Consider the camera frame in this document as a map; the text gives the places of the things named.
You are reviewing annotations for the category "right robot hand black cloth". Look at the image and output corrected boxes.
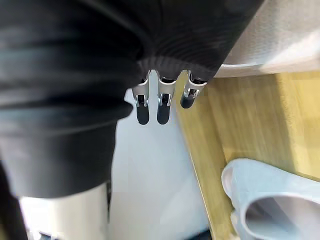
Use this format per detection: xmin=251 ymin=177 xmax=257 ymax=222
xmin=0 ymin=0 xmax=266 ymax=240

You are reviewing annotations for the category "grey white shelf board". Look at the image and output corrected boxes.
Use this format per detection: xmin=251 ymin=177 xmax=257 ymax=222
xmin=214 ymin=0 xmax=320 ymax=79

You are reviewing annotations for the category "pale blue slipper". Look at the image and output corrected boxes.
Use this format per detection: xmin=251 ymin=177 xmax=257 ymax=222
xmin=221 ymin=157 xmax=320 ymax=240

